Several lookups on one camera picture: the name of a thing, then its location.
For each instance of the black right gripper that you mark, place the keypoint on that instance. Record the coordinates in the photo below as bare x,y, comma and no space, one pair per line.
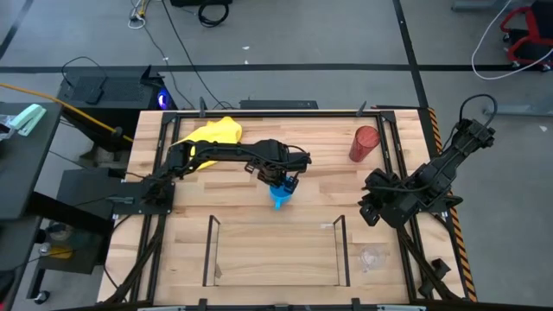
378,185

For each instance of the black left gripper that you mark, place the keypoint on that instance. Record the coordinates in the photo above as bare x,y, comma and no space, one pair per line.
283,162

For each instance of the clear plastic cup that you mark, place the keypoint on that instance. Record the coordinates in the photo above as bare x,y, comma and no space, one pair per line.
372,256

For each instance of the red translucent tumbler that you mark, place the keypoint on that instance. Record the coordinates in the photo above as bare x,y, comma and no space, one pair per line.
362,146

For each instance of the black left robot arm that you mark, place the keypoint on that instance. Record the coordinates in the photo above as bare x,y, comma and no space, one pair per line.
224,151

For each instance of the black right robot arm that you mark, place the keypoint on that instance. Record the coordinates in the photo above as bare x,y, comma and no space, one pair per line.
445,173

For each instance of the clear acrylic bin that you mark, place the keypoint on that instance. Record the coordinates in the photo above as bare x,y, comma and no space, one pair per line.
276,255

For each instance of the flat black box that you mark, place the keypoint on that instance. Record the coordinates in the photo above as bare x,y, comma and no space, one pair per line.
278,104

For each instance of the yellow cloth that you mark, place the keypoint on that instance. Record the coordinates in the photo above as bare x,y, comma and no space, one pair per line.
218,130

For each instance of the yellow black hazard strip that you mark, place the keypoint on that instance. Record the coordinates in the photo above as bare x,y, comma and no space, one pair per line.
458,242

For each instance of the black computer tower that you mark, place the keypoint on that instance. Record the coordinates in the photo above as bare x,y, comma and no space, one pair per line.
116,93

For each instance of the red office chair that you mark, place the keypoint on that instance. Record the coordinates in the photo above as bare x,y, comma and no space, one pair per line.
529,36

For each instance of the black side table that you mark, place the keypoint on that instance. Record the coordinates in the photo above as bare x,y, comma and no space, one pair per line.
23,164

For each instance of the mint green stapler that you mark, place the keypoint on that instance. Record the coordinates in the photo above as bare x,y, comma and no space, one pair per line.
28,118

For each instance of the black caster wheel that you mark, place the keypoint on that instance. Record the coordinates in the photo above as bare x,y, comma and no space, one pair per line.
42,296

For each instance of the black metal table frame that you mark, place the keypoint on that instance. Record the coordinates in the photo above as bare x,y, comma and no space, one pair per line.
389,142

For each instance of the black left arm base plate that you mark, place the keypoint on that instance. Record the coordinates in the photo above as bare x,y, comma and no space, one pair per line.
129,203

